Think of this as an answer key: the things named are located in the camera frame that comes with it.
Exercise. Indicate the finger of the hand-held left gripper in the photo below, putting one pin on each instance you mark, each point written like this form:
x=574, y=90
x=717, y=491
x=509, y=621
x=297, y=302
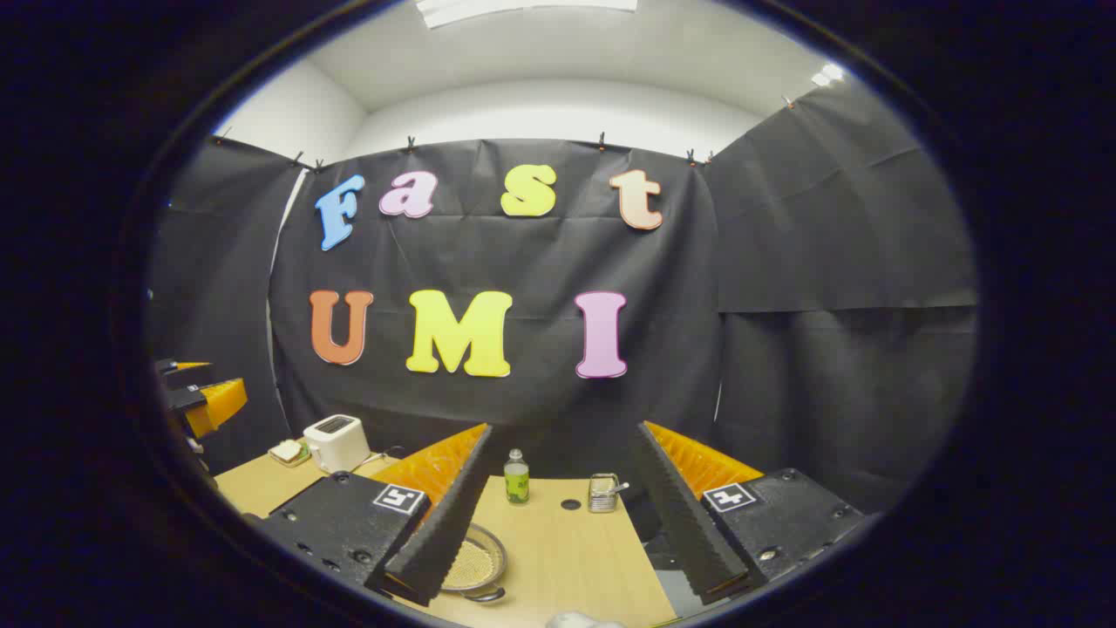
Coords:
x=214, y=403
x=170, y=366

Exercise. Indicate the stainless steel pot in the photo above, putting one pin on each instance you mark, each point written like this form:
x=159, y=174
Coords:
x=499, y=549

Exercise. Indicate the small food plate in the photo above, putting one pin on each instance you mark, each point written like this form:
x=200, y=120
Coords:
x=301, y=460

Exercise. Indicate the bread slice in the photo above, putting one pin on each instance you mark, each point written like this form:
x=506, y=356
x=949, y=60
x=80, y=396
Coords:
x=285, y=451

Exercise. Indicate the ceiling light panel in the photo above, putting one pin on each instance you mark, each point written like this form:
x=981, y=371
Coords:
x=523, y=9
x=828, y=73

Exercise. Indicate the green label drink bottle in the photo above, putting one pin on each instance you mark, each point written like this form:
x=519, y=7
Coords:
x=516, y=480

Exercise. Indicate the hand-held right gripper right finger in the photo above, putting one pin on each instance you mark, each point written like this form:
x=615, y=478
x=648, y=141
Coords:
x=689, y=523

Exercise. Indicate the row of small cloth clips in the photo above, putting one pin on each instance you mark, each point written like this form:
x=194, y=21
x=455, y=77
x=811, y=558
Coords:
x=602, y=140

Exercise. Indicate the heap of soybeans in pot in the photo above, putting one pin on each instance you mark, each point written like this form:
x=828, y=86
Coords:
x=471, y=567

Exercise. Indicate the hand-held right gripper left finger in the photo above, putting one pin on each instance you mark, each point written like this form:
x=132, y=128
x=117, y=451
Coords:
x=427, y=541

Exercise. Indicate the white toaster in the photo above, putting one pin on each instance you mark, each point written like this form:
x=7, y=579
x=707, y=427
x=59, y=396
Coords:
x=336, y=445

